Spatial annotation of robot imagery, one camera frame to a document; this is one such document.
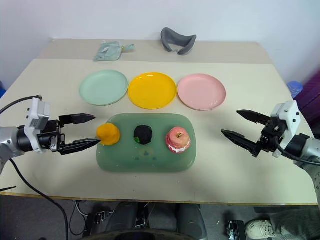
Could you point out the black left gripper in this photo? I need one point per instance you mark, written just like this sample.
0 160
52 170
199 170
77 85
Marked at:
50 137

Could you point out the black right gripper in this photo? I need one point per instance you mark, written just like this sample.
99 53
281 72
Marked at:
269 140

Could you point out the dark rounded robot base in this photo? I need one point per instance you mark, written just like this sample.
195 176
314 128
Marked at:
150 222

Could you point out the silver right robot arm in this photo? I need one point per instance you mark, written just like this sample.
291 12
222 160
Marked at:
306 152

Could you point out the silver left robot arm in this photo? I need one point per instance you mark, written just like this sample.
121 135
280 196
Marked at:
11 142

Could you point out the yellow mango fruit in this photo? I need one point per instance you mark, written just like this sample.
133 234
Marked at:
109 134

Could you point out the light green plate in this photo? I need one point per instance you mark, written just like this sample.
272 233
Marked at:
103 87

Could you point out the pink plate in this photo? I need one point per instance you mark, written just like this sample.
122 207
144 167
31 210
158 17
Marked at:
201 91

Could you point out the black round object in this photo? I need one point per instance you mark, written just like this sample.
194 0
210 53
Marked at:
143 134

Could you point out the yellow plate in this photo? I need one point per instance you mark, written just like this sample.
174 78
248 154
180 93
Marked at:
152 90

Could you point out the blue capped water bottle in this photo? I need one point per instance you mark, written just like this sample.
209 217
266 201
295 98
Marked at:
295 88

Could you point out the pink red apple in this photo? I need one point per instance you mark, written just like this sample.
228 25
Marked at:
178 139

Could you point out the green serving tray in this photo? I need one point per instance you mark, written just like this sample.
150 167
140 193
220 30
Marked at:
146 143

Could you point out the purple bag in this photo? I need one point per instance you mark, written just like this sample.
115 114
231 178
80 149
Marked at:
311 96

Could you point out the light green plastic bag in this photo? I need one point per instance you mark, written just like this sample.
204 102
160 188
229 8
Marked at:
110 51

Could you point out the blue object at edge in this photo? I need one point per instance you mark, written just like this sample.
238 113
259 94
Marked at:
1 88

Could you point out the black box on floor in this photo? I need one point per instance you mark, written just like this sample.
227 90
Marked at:
235 230
93 222

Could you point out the white sneaker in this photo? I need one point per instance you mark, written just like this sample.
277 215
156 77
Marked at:
259 228

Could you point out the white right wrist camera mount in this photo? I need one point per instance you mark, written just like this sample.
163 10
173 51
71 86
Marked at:
287 120

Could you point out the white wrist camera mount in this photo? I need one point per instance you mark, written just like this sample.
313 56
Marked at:
287 120
36 117

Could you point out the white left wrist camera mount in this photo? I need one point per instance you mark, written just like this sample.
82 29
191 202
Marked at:
36 117

